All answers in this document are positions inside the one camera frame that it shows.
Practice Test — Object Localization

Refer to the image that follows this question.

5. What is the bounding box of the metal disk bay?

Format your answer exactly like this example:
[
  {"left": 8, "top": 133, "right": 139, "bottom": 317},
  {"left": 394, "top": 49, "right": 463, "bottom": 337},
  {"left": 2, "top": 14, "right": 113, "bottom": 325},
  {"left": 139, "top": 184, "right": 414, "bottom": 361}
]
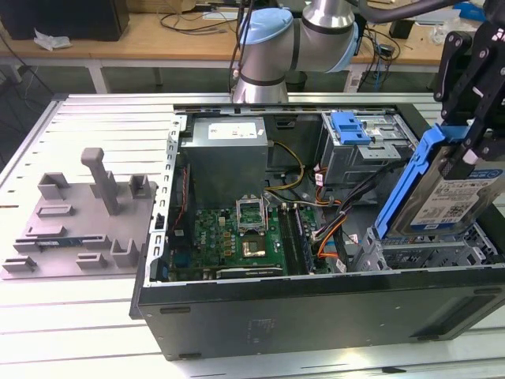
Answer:
[{"left": 354, "top": 224, "right": 498, "bottom": 273}]

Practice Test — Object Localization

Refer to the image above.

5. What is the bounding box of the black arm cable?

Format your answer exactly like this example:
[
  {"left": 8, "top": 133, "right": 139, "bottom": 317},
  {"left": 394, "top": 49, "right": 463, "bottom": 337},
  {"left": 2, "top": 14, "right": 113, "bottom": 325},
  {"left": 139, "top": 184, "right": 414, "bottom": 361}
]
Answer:
[{"left": 227, "top": 0, "right": 488, "bottom": 94}]

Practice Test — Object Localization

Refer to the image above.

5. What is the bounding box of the black graphics card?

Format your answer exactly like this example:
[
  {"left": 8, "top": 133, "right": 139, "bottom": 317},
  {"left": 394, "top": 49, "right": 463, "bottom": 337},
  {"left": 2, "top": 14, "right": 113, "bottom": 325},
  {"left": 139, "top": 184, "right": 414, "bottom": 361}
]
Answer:
[{"left": 215, "top": 265, "right": 285, "bottom": 280}]

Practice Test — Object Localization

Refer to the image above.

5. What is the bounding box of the metal optical drive cage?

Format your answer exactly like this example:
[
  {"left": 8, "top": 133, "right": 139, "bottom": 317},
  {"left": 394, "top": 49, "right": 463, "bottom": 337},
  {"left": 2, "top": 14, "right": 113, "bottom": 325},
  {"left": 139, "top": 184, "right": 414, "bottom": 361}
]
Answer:
[{"left": 319, "top": 110, "right": 422, "bottom": 186}]

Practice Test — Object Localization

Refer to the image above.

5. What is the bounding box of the grey parts rack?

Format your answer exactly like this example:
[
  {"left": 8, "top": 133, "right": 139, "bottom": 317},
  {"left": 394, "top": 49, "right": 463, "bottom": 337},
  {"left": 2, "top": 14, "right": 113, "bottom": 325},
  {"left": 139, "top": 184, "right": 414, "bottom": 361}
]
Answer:
[{"left": 2, "top": 146, "right": 159, "bottom": 280}]

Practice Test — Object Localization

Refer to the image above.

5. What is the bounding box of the wooden desk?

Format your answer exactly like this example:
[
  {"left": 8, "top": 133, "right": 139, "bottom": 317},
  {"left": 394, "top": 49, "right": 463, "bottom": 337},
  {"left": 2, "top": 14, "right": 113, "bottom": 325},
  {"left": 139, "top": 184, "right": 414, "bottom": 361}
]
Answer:
[{"left": 0, "top": 0, "right": 505, "bottom": 94}]

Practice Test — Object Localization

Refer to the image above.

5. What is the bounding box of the blue plastic drive latch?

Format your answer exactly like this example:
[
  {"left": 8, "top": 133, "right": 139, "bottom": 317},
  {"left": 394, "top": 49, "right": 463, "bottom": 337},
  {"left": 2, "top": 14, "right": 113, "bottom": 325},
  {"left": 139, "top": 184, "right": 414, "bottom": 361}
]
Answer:
[{"left": 331, "top": 112, "right": 374, "bottom": 146}]

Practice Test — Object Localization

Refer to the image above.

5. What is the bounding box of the crumpled white plastic bag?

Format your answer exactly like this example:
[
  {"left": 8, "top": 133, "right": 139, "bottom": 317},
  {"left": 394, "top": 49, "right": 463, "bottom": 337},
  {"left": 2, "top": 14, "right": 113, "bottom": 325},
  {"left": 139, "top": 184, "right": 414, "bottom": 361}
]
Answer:
[{"left": 33, "top": 28, "right": 73, "bottom": 51}]

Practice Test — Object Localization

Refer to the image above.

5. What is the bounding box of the black computer tower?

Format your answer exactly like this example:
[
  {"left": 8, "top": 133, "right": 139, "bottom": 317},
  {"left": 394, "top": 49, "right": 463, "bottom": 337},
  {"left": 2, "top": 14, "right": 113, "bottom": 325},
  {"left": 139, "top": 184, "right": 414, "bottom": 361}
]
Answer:
[{"left": 0, "top": 0, "right": 130, "bottom": 43}]

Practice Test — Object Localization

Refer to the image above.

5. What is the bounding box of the black open PC case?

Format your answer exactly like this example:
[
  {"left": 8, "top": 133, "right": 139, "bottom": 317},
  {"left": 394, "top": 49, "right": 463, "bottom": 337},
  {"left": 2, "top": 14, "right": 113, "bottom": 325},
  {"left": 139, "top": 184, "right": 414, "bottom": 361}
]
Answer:
[{"left": 129, "top": 101, "right": 505, "bottom": 362}]

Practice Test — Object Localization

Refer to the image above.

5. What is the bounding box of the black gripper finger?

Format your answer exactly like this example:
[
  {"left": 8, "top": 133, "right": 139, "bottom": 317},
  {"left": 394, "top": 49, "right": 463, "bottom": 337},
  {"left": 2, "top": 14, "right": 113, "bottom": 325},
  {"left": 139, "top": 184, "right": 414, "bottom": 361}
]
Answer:
[
  {"left": 475, "top": 128, "right": 505, "bottom": 161},
  {"left": 433, "top": 29, "right": 499, "bottom": 179}
]

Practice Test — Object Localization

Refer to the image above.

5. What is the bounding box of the blue cardboard box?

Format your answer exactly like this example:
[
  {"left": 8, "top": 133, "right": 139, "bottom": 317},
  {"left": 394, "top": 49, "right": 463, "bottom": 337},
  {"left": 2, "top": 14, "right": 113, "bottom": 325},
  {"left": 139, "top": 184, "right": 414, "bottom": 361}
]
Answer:
[{"left": 451, "top": 1, "right": 486, "bottom": 19}]

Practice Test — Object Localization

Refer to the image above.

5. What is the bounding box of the small black cube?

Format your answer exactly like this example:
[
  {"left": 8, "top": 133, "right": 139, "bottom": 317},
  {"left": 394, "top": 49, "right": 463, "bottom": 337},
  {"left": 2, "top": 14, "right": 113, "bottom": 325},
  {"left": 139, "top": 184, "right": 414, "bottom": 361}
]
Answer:
[{"left": 390, "top": 18, "right": 415, "bottom": 39}]

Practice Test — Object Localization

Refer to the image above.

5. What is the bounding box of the RAM stick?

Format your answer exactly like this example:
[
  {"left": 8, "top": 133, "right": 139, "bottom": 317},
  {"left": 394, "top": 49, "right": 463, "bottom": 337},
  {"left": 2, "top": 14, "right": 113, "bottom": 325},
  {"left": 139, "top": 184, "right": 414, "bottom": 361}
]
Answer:
[{"left": 35, "top": 235, "right": 86, "bottom": 248}]

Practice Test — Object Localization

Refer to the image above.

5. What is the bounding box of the black cable bundle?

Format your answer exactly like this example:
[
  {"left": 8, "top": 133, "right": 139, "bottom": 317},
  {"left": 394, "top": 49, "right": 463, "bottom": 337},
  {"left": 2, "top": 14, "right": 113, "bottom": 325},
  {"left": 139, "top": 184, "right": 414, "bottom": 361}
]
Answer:
[{"left": 333, "top": 156, "right": 415, "bottom": 273}]

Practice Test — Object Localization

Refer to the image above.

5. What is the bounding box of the metal socket cover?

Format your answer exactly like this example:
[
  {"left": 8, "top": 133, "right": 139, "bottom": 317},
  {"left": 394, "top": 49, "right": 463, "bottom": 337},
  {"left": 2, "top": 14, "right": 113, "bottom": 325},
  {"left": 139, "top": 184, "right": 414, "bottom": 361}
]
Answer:
[{"left": 235, "top": 195, "right": 269, "bottom": 236}]

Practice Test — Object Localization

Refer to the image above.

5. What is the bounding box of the hard disk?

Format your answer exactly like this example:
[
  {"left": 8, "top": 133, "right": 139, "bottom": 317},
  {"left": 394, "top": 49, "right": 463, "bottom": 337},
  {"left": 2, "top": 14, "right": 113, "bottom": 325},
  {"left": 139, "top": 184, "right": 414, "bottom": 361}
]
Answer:
[{"left": 373, "top": 122, "right": 505, "bottom": 240}]

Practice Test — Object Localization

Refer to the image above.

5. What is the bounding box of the yellow black wire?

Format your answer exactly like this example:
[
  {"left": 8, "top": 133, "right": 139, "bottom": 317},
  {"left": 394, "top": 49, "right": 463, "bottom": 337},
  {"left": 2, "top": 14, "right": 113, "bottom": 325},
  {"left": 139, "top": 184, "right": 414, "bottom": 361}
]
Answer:
[{"left": 264, "top": 141, "right": 307, "bottom": 193}]

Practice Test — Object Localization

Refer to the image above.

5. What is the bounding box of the green motherboard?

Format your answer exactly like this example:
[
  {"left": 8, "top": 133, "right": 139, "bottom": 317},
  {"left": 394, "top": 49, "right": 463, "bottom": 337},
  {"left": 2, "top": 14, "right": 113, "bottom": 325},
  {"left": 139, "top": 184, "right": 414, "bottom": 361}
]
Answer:
[{"left": 167, "top": 203, "right": 331, "bottom": 282}]

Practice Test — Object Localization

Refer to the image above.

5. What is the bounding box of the grey power supply unit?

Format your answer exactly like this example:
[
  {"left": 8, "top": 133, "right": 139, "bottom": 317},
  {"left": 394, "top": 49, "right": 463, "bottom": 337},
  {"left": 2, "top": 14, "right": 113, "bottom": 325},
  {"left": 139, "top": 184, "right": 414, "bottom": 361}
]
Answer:
[{"left": 179, "top": 116, "right": 271, "bottom": 208}]

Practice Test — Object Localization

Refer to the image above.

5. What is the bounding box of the black RAM slot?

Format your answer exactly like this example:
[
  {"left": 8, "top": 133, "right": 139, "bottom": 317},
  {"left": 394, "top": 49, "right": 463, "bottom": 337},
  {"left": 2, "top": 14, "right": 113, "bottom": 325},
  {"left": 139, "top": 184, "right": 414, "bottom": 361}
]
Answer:
[
  {"left": 294, "top": 205, "right": 316, "bottom": 274},
  {"left": 282, "top": 204, "right": 307, "bottom": 276},
  {"left": 278, "top": 203, "right": 301, "bottom": 276},
  {"left": 290, "top": 205, "right": 312, "bottom": 275}
]

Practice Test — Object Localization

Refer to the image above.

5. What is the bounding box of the CPU socket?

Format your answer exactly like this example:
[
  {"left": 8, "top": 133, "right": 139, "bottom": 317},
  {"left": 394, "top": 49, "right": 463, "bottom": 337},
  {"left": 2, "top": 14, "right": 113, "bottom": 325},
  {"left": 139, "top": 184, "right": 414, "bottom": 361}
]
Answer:
[{"left": 239, "top": 232, "right": 269, "bottom": 260}]

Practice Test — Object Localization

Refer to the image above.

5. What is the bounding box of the orange yellow wire bundle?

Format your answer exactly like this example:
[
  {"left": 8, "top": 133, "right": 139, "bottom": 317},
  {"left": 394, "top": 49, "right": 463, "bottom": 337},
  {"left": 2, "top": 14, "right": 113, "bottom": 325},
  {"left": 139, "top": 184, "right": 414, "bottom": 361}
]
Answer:
[{"left": 311, "top": 215, "right": 358, "bottom": 261}]

